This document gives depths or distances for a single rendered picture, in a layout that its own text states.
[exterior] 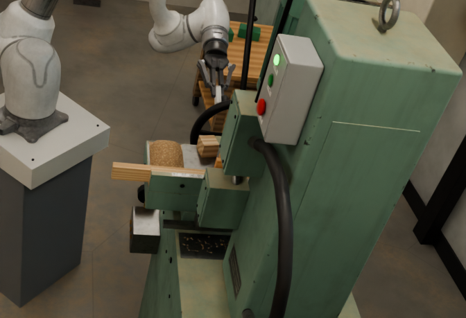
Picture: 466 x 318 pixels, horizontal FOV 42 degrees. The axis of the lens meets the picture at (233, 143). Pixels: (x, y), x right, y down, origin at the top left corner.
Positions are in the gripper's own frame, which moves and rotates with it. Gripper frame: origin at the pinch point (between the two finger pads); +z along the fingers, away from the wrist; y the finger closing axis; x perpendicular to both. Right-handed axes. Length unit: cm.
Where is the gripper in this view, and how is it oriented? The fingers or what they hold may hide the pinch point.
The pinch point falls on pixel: (218, 97)
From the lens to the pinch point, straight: 192.7
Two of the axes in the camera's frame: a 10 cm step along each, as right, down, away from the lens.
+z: 0.5, 8.4, -5.4
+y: 9.7, 1.0, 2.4
